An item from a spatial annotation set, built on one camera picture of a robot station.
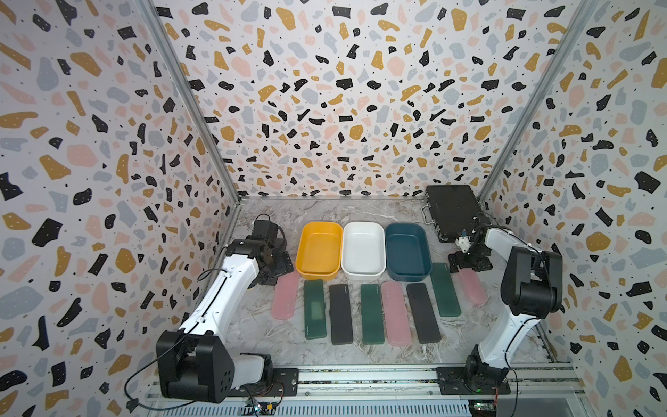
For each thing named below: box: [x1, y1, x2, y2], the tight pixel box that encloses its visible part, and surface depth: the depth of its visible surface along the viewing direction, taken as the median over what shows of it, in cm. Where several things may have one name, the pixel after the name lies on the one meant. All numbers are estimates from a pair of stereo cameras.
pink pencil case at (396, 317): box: [380, 281, 413, 347], surface depth 88 cm
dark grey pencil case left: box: [329, 284, 354, 346], surface depth 87 cm
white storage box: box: [340, 221, 387, 280], surface depth 103 cm
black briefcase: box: [424, 184, 491, 243], surface depth 123 cm
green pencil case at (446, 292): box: [430, 262, 463, 318], surface depth 94 cm
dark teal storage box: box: [384, 222, 433, 282], surface depth 105 cm
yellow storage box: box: [295, 221, 344, 282], surface depth 104 cm
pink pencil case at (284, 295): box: [270, 271, 301, 321], surface depth 92 cm
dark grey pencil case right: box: [406, 282, 442, 345], surface depth 88 cm
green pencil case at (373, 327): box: [360, 283, 385, 345], surface depth 87 cm
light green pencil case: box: [303, 278, 327, 340], surface depth 89 cm
